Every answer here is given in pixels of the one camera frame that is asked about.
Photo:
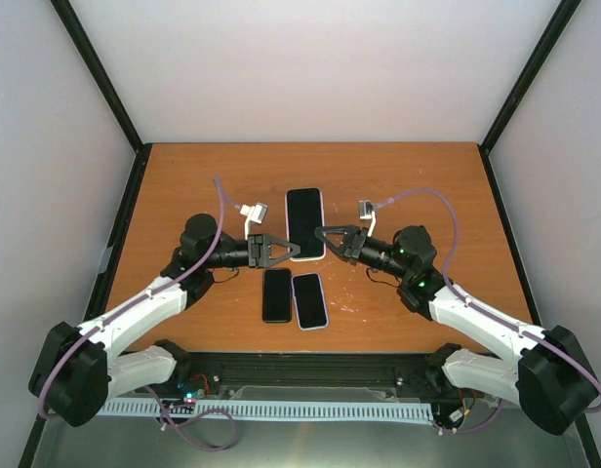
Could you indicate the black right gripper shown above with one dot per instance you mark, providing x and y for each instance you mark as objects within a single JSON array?
[{"x": 353, "y": 245}]

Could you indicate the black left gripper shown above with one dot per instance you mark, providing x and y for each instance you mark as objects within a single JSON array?
[{"x": 259, "y": 256}]

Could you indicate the silver phone black screen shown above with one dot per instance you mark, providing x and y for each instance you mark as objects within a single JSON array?
[{"x": 277, "y": 295}]

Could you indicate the light blue phone case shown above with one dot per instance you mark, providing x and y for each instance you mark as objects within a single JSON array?
[{"x": 295, "y": 304}]

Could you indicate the black phone case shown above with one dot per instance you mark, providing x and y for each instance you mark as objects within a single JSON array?
[{"x": 265, "y": 295}]

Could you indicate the teal phone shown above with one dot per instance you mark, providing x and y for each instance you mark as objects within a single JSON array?
[{"x": 305, "y": 213}]

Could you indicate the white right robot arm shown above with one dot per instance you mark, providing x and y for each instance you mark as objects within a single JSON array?
[{"x": 573, "y": 388}]

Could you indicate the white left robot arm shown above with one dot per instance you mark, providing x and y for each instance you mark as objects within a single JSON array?
[{"x": 125, "y": 331}]

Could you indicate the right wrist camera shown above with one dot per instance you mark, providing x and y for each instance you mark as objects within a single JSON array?
[{"x": 367, "y": 211}]

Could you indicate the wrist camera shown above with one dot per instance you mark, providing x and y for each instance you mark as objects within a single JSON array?
[
  {"x": 367, "y": 211},
  {"x": 253, "y": 214}
]

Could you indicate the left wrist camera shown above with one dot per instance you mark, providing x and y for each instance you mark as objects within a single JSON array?
[{"x": 253, "y": 214}]

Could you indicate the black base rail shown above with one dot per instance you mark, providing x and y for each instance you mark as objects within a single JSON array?
[{"x": 430, "y": 378}]

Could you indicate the light blue cable duct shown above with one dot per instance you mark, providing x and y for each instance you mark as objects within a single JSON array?
[{"x": 409, "y": 413}]

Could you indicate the black frame post left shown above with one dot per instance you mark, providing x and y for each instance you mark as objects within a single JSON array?
[{"x": 87, "y": 52}]

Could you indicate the black frame post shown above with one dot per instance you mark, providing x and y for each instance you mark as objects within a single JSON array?
[
  {"x": 87, "y": 52},
  {"x": 551, "y": 34}
]

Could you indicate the black frame post right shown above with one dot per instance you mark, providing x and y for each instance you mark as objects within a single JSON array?
[{"x": 551, "y": 34}]

